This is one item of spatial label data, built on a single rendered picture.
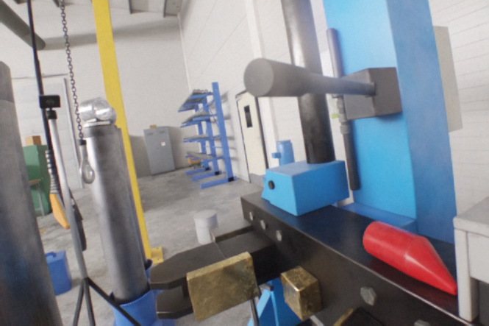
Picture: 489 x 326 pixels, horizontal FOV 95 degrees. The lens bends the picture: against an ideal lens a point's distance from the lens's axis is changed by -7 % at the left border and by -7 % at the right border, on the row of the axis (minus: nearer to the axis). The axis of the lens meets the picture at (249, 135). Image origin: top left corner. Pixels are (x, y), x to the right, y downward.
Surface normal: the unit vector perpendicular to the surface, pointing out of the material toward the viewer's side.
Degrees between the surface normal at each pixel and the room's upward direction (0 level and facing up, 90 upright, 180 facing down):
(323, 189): 90
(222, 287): 90
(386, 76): 90
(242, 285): 90
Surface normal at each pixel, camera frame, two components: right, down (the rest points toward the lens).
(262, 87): -0.62, 0.13
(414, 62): 0.38, -0.03
